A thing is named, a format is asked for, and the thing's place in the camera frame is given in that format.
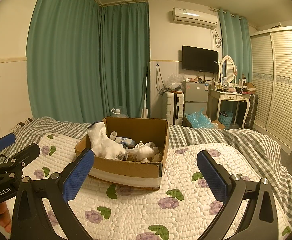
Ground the white sock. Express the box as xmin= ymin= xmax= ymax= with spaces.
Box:
xmin=87 ymin=121 xmax=125 ymax=160
xmin=136 ymin=146 xmax=158 ymax=161

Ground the blue white tissue pack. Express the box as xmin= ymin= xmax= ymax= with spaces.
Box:
xmin=115 ymin=137 xmax=136 ymax=148

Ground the cream lace garment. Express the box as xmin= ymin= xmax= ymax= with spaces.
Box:
xmin=125 ymin=141 xmax=162 ymax=163

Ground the person's left hand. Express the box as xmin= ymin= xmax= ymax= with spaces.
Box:
xmin=0 ymin=202 xmax=12 ymax=233

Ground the floral quilted white blanket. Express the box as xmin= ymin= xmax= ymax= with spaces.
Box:
xmin=0 ymin=132 xmax=292 ymax=240

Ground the blue laundry basket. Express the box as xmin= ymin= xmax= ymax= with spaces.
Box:
xmin=218 ymin=110 xmax=233 ymax=129

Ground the clear water jug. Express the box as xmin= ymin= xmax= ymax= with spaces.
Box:
xmin=111 ymin=108 xmax=129 ymax=118

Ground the teal curtain left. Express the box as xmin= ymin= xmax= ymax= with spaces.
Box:
xmin=26 ymin=0 xmax=150 ymax=123

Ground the teal curtain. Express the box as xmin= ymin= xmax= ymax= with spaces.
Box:
xmin=218 ymin=8 xmax=253 ymax=82
xmin=26 ymin=0 xmax=150 ymax=123

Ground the blue plastic bag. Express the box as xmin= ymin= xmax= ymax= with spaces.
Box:
xmin=185 ymin=108 xmax=214 ymax=128

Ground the open cardboard box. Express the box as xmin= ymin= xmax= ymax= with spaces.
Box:
xmin=75 ymin=117 xmax=169 ymax=190

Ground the white rolled sock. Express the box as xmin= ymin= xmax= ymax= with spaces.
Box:
xmin=136 ymin=146 xmax=158 ymax=161

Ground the white dressing table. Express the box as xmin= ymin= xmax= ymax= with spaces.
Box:
xmin=210 ymin=89 xmax=250 ymax=129

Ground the white mop pole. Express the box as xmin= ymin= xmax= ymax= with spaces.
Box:
xmin=142 ymin=68 xmax=148 ymax=119

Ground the grey small fridge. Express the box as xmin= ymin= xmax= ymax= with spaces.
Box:
xmin=183 ymin=81 xmax=209 ymax=114

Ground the white suitcase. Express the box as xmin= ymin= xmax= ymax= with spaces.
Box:
xmin=162 ymin=91 xmax=184 ymax=125

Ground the white oval vanity mirror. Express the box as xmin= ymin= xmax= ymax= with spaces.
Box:
xmin=219 ymin=55 xmax=237 ymax=83

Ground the white louvred wardrobe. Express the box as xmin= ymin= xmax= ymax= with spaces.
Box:
xmin=250 ymin=26 xmax=292 ymax=154

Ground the teal curtain right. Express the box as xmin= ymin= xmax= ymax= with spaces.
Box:
xmin=218 ymin=8 xmax=253 ymax=82

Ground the black wall television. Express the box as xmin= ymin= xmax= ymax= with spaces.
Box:
xmin=182 ymin=46 xmax=219 ymax=74

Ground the white wall air conditioner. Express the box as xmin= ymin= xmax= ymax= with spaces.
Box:
xmin=172 ymin=7 xmax=218 ymax=29

